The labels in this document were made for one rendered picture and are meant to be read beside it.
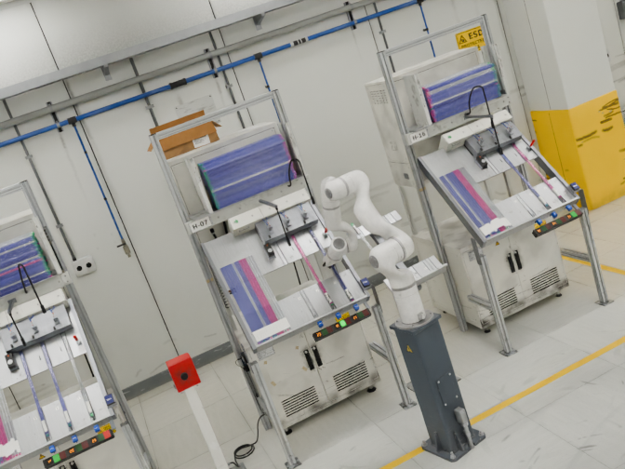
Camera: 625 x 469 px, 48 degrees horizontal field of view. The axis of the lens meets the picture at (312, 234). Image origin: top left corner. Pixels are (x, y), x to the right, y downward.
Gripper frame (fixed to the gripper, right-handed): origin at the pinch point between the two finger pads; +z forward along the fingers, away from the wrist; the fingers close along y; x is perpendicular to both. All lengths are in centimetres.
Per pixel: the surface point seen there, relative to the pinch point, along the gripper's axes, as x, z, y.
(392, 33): -183, 94, -166
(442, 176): -24, 7, -90
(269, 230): -32.5, -1.0, 22.9
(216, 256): -33, 7, 55
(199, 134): -107, 4, 33
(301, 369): 40, 42, 34
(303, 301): 12.8, -1.2, 23.6
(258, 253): -24.4, 5.1, 33.3
